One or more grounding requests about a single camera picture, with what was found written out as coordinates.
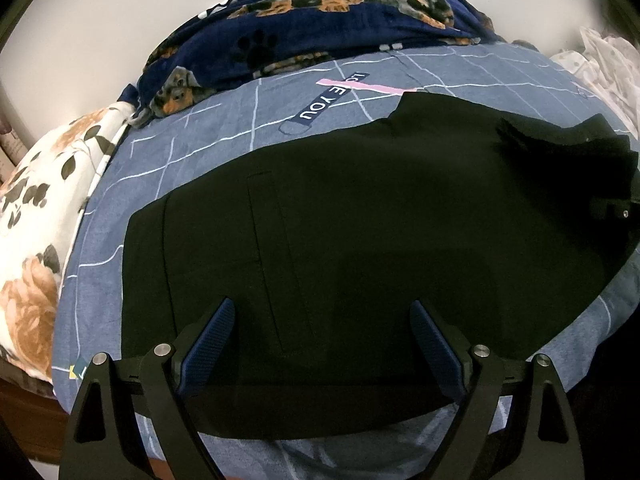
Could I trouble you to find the white dotted cloth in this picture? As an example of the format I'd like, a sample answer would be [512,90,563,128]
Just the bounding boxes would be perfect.
[551,27,640,139]

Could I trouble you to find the black pants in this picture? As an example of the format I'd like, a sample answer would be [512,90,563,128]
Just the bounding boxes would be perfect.
[122,93,639,440]

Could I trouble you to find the wooden bed frame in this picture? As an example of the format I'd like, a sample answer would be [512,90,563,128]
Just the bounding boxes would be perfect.
[1,380,68,465]

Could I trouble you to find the beige curtain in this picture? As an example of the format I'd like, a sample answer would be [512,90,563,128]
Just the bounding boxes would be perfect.
[0,114,27,183]

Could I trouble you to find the navy dog print blanket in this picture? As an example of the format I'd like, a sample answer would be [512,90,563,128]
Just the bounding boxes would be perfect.
[122,0,501,128]

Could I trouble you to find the blue grid bedsheet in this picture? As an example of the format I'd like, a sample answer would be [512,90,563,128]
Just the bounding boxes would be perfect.
[52,42,639,479]

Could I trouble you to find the white floral pillow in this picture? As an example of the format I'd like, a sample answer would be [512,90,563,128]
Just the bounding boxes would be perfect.
[1,101,134,394]

